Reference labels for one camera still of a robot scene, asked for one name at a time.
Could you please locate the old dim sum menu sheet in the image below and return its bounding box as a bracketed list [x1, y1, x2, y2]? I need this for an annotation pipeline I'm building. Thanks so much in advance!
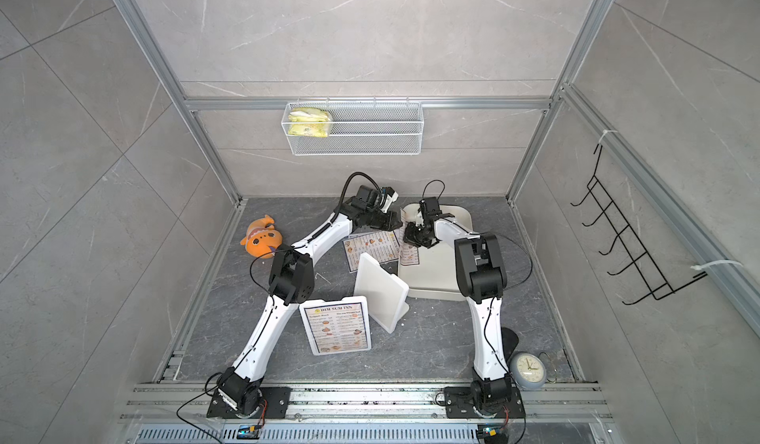
[344, 231, 400, 272]

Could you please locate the menu holder with menu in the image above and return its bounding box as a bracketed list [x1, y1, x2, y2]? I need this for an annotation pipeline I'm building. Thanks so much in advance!
[354, 253, 410, 334]

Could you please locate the white menu holder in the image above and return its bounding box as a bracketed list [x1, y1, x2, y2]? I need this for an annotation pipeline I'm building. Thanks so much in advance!
[298, 294, 373, 357]

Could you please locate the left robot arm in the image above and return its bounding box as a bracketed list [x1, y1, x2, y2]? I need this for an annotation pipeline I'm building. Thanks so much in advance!
[215, 182, 402, 417]

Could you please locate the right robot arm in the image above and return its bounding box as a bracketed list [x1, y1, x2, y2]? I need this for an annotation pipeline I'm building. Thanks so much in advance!
[404, 197, 512, 414]

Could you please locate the cream plastic tray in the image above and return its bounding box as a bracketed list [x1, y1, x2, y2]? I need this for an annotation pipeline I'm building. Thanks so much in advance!
[397, 204, 465, 302]

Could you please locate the orange plush toy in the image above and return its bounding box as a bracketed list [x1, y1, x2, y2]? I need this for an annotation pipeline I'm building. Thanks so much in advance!
[239, 214, 283, 259]

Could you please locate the yellow snack packet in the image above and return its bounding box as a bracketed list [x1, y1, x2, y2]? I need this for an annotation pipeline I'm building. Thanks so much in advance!
[287, 108, 333, 139]

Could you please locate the small analog clock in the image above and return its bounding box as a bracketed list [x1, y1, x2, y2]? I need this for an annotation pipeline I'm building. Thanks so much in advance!
[510, 352, 547, 390]

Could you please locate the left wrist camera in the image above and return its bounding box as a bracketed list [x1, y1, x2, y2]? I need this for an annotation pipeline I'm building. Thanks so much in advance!
[374, 187, 398, 213]

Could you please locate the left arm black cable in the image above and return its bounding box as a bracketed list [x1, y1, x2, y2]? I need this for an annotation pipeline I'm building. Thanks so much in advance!
[329, 171, 384, 226]

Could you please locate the white wire mesh basket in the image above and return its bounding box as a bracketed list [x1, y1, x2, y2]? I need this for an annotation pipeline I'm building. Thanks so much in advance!
[281, 100, 425, 156]

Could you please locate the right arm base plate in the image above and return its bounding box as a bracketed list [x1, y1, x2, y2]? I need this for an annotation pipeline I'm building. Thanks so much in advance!
[437, 386, 526, 419]

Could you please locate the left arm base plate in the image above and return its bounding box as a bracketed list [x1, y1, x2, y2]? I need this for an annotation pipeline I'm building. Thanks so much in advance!
[206, 387, 292, 419]

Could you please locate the black wire hook rack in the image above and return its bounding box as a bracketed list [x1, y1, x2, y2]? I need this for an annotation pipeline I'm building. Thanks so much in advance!
[570, 144, 708, 307]

